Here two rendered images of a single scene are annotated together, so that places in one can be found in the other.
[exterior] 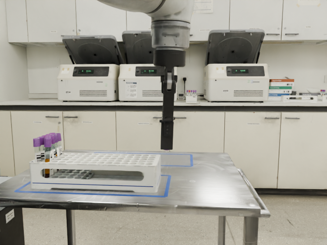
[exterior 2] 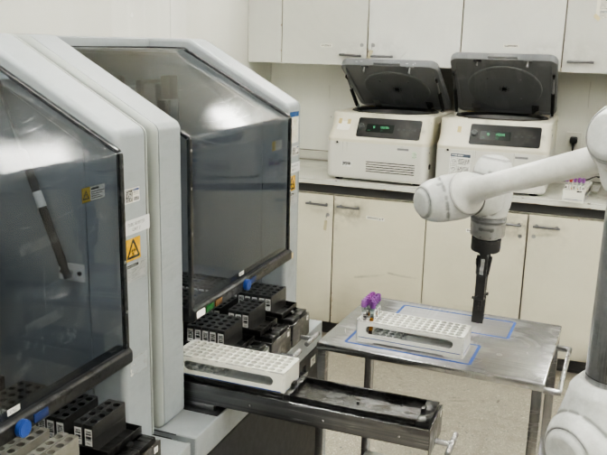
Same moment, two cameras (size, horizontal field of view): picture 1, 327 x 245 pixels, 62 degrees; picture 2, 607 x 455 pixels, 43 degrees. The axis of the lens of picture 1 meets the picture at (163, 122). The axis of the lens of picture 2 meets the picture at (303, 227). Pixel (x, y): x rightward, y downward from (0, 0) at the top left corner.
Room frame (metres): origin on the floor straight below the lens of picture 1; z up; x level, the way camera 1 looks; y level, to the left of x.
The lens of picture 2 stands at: (-1.31, -0.17, 1.61)
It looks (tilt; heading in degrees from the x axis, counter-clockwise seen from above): 14 degrees down; 18
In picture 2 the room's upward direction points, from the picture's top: 1 degrees clockwise
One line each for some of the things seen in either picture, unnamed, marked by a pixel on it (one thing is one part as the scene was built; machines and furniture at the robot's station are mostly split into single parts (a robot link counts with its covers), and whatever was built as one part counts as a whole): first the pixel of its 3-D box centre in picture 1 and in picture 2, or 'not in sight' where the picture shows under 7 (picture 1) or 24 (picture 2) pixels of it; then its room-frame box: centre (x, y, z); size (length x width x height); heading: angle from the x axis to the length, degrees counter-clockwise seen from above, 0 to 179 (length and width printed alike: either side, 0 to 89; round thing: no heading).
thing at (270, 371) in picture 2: not in sight; (236, 366); (0.30, 0.53, 0.83); 0.30 x 0.10 x 0.06; 87
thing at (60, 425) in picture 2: not in sight; (78, 420); (-0.10, 0.71, 0.85); 0.12 x 0.02 x 0.06; 178
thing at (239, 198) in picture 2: not in sight; (165, 164); (0.54, 0.85, 1.28); 0.61 x 0.51 x 0.63; 177
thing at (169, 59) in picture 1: (169, 69); (484, 253); (0.66, -0.01, 1.09); 0.08 x 0.07 x 0.09; 0
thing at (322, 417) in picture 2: not in sight; (303, 401); (0.29, 0.35, 0.78); 0.73 x 0.14 x 0.09; 87
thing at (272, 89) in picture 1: (278, 89); not in sight; (2.97, -1.23, 1.01); 0.23 x 0.12 x 0.08; 87
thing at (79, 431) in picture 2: not in sight; (96, 424); (-0.10, 0.67, 0.85); 0.12 x 0.02 x 0.06; 176
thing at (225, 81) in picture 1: (233, 66); not in sight; (2.84, -0.71, 1.25); 0.62 x 0.56 x 0.69; 177
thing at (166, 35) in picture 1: (170, 37); (488, 226); (0.66, -0.02, 1.17); 0.09 x 0.09 x 0.06
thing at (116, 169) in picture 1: (98, 170); (413, 333); (0.65, 0.16, 0.85); 0.30 x 0.10 x 0.06; 85
